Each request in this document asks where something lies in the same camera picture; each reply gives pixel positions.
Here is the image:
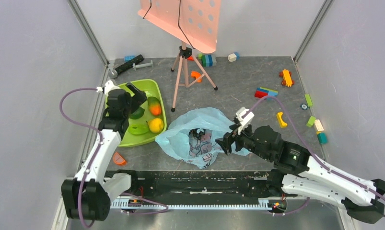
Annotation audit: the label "pink tripod stand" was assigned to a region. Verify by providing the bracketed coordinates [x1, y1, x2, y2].
[170, 41, 218, 112]

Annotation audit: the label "orange yellow toy car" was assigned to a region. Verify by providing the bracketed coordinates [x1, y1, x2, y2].
[279, 69, 295, 87]

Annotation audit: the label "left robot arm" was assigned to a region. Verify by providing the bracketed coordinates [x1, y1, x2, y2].
[61, 80, 147, 228]

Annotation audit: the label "green orange fake mango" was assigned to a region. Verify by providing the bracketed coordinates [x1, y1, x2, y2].
[147, 96, 162, 116]

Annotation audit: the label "black microphone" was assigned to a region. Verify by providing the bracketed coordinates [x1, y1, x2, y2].
[108, 55, 144, 79]

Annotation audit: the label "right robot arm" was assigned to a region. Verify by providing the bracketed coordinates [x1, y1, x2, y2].
[216, 125, 385, 224]

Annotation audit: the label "pink perforated board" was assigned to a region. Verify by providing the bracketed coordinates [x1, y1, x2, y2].
[138, 0, 222, 54]

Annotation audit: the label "white yellow teal bricks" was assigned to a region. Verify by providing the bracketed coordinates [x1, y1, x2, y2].
[314, 119, 328, 145]

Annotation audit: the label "orange half round toy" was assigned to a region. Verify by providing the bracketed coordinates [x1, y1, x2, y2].
[113, 152, 127, 166]

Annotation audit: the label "white blue toy brick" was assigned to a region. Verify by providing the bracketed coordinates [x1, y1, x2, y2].
[227, 52, 240, 62]

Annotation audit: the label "green flat brick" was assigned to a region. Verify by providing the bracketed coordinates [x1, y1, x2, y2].
[305, 94, 313, 107]

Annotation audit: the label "orange curved toy piece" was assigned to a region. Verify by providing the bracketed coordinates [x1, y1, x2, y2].
[190, 71, 203, 83]

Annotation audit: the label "green blue brick stack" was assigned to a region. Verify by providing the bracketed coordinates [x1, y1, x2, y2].
[198, 53, 217, 67]

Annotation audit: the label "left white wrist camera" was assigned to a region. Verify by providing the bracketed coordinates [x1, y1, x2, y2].
[96, 80, 120, 96]

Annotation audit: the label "dark fake fruit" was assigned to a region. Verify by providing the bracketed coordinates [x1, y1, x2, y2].
[190, 128, 206, 140]

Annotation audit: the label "small round blue wheel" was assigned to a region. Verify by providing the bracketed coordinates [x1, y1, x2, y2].
[301, 103, 308, 110]

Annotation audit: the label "red blue wedge blocks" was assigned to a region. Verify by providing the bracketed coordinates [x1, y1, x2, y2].
[254, 87, 278, 98]

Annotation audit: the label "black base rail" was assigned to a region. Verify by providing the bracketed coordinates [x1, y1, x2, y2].
[118, 170, 284, 205]

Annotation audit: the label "yellow fake lemon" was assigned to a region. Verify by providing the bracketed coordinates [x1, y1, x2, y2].
[147, 118, 164, 134]

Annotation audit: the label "grey plastic syringe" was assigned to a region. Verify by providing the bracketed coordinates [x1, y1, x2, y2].
[132, 60, 153, 70]

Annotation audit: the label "green fake fruit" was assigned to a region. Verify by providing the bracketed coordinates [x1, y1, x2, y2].
[128, 123, 150, 136]
[129, 107, 145, 120]

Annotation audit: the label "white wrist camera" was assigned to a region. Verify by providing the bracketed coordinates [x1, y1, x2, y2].
[233, 107, 255, 135]
[96, 80, 120, 96]

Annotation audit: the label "green small brick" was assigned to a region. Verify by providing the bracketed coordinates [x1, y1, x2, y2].
[306, 116, 316, 127]

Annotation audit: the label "yellow arch toy block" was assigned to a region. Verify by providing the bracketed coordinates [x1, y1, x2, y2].
[276, 112, 288, 128]

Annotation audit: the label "light blue cartoon plastic bag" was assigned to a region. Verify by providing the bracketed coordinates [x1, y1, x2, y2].
[155, 107, 233, 169]

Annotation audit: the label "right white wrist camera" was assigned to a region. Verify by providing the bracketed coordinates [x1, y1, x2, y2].
[233, 107, 255, 135]

